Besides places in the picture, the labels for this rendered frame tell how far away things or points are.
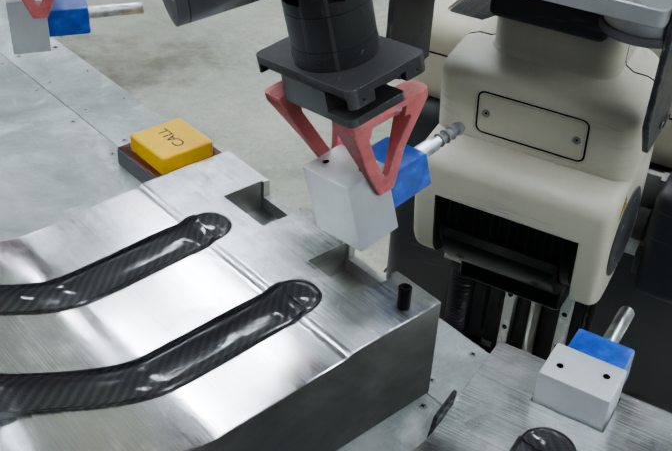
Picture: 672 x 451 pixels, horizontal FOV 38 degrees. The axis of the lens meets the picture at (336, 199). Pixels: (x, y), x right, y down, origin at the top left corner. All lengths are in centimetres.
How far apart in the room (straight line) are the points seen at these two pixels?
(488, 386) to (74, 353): 28
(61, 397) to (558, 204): 58
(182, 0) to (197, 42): 260
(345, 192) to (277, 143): 196
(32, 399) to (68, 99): 59
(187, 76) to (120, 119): 186
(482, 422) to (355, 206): 17
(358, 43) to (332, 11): 3
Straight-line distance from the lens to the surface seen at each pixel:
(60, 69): 122
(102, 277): 75
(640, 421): 71
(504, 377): 71
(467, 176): 105
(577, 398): 68
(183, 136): 99
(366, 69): 62
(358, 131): 61
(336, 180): 67
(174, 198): 81
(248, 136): 265
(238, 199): 82
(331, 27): 61
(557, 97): 102
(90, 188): 99
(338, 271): 77
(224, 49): 312
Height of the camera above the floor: 134
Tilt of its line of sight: 34 degrees down
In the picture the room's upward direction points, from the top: 3 degrees clockwise
